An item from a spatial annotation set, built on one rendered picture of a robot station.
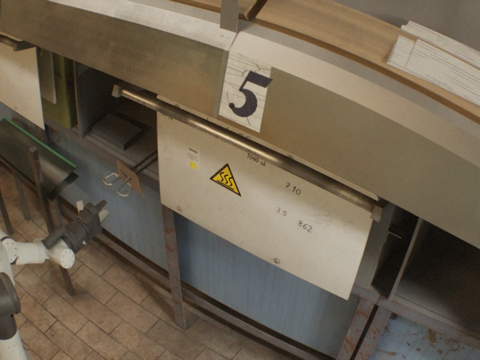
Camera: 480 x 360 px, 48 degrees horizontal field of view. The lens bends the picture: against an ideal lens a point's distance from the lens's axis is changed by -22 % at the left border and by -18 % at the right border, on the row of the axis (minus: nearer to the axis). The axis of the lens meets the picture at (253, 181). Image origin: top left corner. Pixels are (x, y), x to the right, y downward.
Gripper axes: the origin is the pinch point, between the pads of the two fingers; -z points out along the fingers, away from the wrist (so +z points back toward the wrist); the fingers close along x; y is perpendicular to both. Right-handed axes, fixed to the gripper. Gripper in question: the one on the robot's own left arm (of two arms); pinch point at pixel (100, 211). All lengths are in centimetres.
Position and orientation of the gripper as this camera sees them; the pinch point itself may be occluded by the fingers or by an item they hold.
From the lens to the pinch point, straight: 194.8
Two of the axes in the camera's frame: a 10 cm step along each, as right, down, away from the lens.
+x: 0.4, -7.2, -6.9
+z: -5.8, 5.5, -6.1
